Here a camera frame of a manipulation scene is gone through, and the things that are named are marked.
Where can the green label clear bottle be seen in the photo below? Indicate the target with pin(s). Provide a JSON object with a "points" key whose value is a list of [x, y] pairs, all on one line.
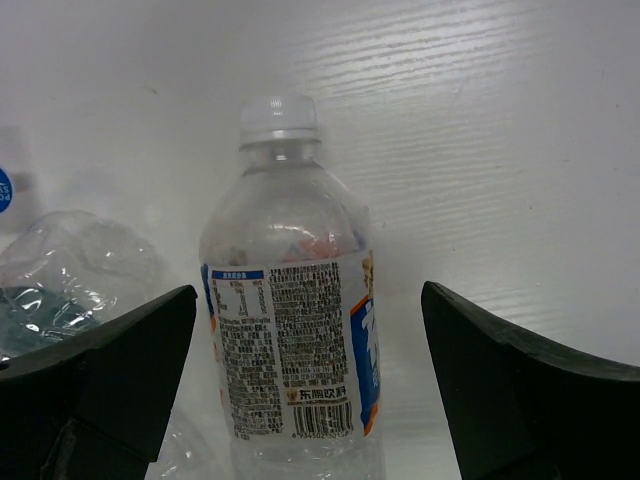
{"points": [[72, 272]]}

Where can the white label clear bottle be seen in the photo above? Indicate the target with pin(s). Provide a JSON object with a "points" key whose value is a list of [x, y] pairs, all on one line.
{"points": [[288, 273]]}

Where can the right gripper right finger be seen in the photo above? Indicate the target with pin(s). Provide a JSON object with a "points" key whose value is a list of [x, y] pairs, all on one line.
{"points": [[522, 406]]}

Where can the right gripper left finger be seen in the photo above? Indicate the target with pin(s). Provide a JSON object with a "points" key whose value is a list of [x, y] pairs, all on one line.
{"points": [[97, 405]]}

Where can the blue label large bottle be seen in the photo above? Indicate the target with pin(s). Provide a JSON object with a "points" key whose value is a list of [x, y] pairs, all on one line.
{"points": [[19, 195]]}

